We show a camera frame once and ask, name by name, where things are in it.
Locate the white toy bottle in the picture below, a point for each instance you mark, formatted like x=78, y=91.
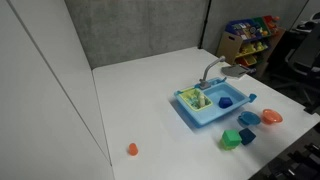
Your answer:
x=202, y=101

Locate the grey toy faucet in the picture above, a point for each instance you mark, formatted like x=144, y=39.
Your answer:
x=208, y=71

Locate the light blue toy sink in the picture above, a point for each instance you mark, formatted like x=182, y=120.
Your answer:
x=206, y=118

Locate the small orange cup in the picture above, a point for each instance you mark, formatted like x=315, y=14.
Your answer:
x=133, y=149

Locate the royal blue cube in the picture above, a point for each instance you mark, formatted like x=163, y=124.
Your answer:
x=225, y=102

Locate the wooden toy bin shelf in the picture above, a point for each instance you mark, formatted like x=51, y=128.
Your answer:
x=230, y=43

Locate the light green cube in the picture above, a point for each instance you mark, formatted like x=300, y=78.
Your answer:
x=224, y=146

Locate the dark green cube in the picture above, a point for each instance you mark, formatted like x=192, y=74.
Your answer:
x=231, y=137

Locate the navy blue cube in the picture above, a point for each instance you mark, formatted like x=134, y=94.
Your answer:
x=247, y=136

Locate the black office chair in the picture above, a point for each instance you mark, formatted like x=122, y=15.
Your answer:
x=305, y=53

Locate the grey metal mount plate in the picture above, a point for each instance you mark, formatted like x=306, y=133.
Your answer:
x=235, y=71

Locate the black partition post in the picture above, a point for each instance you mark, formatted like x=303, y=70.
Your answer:
x=204, y=23

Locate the black metal frame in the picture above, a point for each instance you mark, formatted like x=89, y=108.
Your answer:
x=296, y=160

